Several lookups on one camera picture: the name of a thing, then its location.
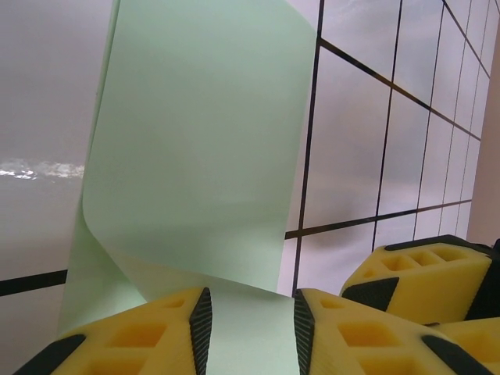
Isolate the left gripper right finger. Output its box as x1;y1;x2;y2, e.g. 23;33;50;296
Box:
292;288;493;375

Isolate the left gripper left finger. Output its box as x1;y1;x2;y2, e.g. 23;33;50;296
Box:
13;287;214;375

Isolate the light green paper sheet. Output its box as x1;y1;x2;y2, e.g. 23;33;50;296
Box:
57;0;317;375

